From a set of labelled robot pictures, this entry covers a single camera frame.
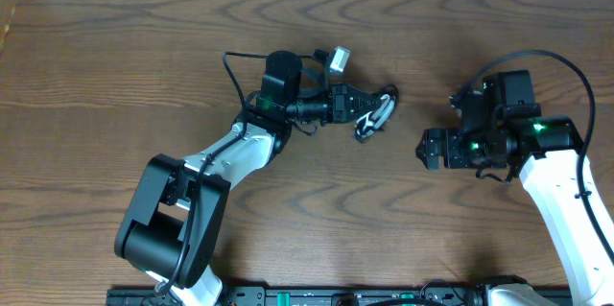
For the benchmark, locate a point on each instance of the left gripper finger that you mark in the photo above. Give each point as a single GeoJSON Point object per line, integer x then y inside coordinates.
{"type": "Point", "coordinates": [372, 117]}
{"type": "Point", "coordinates": [360, 97]}

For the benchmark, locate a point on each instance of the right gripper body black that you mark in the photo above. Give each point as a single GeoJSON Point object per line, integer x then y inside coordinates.
{"type": "Point", "coordinates": [460, 150]}

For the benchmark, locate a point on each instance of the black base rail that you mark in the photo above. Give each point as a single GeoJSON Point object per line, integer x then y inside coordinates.
{"type": "Point", "coordinates": [261, 296]}

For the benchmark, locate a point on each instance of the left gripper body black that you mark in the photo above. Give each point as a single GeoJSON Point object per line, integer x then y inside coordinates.
{"type": "Point", "coordinates": [331, 110]}

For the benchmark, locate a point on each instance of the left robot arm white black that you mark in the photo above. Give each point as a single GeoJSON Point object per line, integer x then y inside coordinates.
{"type": "Point", "coordinates": [172, 224]}

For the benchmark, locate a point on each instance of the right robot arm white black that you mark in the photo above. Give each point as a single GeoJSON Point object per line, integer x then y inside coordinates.
{"type": "Point", "coordinates": [502, 128]}

